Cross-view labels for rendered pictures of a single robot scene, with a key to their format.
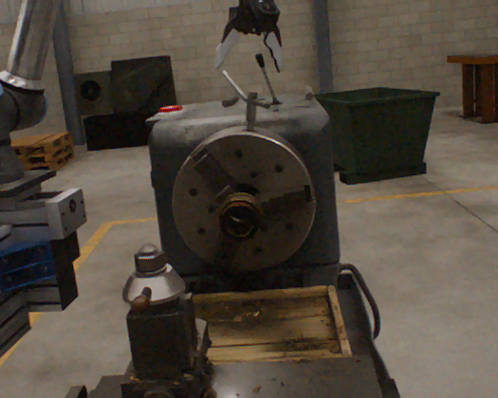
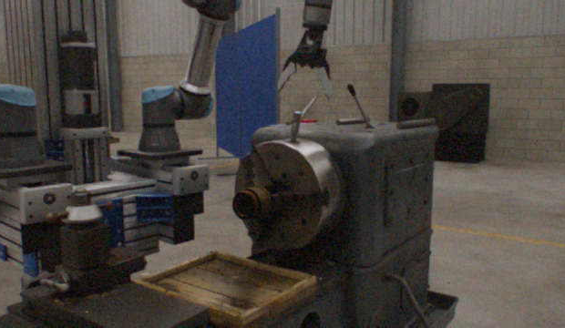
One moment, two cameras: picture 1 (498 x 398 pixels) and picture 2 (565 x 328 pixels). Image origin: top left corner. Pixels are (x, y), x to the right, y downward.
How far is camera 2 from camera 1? 0.76 m
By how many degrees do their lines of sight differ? 31
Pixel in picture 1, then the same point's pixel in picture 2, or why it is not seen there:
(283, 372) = (152, 298)
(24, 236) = (161, 189)
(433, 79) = not seen: outside the picture
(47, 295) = (168, 231)
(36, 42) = (200, 61)
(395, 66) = not seen: outside the picture
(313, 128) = (357, 149)
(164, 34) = (490, 64)
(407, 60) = not seen: outside the picture
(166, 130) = (262, 133)
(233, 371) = (134, 289)
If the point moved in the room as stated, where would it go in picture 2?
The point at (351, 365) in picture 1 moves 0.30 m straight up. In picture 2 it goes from (189, 308) to (184, 151)
